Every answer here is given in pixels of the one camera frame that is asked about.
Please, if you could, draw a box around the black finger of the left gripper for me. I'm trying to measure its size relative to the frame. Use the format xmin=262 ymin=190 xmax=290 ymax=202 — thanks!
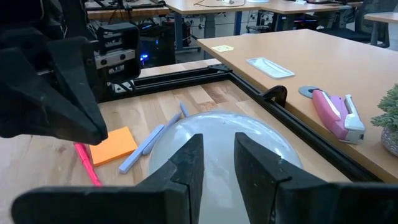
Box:
xmin=46 ymin=35 xmax=109 ymax=146
xmin=0 ymin=46 xmax=94 ymax=146

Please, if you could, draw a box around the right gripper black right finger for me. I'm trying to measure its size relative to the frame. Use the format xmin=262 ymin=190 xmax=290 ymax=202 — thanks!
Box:
xmin=234 ymin=132 xmax=398 ymax=224

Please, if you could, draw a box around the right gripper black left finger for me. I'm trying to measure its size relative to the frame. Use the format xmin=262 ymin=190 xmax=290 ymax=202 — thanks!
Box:
xmin=12 ymin=134 xmax=205 ymax=224

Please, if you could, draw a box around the white flood lightbulb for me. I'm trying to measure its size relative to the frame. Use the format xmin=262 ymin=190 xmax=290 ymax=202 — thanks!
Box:
xmin=147 ymin=110 xmax=304 ymax=224

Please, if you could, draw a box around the black computer tower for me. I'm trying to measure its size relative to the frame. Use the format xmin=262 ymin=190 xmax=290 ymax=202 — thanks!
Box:
xmin=138 ymin=20 xmax=177 ymax=68

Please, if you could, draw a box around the wooden workbench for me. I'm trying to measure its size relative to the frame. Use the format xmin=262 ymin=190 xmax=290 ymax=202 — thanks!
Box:
xmin=84 ymin=0 xmax=170 ymax=21

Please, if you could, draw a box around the pink pen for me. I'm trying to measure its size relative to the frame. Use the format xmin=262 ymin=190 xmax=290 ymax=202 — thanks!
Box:
xmin=73 ymin=142 xmax=103 ymax=187

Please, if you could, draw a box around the orange sticky note pad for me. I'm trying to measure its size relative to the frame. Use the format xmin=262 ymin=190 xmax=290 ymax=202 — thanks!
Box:
xmin=88 ymin=126 xmax=139 ymax=167

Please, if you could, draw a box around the short lavender pen cap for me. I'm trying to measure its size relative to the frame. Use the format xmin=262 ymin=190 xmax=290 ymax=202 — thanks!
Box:
xmin=179 ymin=101 xmax=190 ymax=118

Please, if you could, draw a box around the yellow sticky note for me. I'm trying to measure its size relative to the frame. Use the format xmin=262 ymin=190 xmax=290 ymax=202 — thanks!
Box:
xmin=211 ymin=44 xmax=234 ymax=53

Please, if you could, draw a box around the grey tape roll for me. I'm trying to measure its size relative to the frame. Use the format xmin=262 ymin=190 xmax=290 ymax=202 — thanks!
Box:
xmin=298 ymin=85 xmax=324 ymax=100

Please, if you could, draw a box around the small green potted plant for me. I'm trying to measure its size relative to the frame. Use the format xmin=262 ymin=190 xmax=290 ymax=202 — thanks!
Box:
xmin=370 ymin=83 xmax=398 ymax=158

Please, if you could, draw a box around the clear rectangular plastic tray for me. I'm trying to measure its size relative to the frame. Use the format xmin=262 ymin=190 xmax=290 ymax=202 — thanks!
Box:
xmin=246 ymin=57 xmax=295 ymax=80

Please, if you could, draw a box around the light wood office desk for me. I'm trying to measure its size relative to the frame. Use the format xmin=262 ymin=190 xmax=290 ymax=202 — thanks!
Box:
xmin=164 ymin=0 xmax=363 ymax=52

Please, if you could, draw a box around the beige laminate desk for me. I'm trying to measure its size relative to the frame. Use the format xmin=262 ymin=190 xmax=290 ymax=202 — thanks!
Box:
xmin=196 ymin=29 xmax=398 ymax=184

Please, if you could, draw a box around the black office chair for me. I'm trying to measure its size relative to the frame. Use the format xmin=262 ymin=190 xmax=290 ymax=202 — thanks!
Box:
xmin=318 ymin=0 xmax=391 ymax=44

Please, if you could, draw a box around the black aluminium table frame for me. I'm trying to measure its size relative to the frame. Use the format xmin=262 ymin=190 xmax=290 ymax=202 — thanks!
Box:
xmin=102 ymin=63 xmax=383 ymax=183

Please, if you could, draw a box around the black frame clamp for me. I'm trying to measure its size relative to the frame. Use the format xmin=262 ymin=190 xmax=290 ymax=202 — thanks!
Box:
xmin=261 ymin=85 xmax=289 ymax=108

